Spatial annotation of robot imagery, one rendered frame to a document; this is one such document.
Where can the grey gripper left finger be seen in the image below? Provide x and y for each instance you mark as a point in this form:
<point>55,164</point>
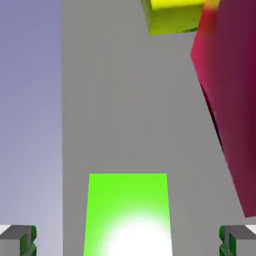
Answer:
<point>14,239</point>

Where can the small green cube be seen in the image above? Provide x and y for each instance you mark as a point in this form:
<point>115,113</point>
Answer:
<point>128,204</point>

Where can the large crimson box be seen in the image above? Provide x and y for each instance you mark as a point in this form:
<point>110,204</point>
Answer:
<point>230,100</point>

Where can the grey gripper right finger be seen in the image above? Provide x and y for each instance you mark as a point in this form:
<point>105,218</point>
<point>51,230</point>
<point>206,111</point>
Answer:
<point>241,239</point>

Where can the small yellow cube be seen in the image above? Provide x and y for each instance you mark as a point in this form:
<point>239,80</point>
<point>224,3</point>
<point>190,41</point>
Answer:
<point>172,18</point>

